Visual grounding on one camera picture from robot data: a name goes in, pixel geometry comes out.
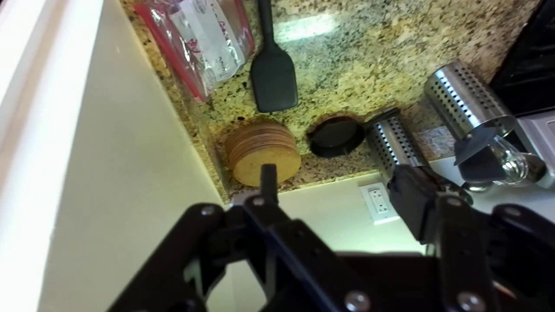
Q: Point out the red plastic food bag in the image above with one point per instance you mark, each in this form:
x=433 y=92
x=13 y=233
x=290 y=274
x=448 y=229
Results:
x=205 y=42

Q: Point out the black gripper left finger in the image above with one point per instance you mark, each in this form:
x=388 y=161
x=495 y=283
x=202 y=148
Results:
x=270 y=182

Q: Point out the white wall outlet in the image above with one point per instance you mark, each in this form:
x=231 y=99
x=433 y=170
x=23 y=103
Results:
x=379 y=205

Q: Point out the black spatula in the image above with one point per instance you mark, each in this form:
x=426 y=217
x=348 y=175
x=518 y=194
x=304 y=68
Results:
x=273 y=71

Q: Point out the stack of cork coasters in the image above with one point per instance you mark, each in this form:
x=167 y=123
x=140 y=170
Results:
x=257 y=144

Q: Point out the perforated steel utensil holder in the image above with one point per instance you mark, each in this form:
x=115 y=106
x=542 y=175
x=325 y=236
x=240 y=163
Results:
x=481 y=125

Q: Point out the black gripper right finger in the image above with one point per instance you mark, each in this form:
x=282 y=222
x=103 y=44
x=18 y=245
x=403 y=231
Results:
x=412 y=191

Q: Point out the stainless steel stove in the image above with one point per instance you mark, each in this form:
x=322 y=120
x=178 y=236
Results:
x=526 y=83

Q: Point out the small black round dish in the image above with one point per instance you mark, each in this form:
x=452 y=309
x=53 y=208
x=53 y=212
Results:
x=336 y=137

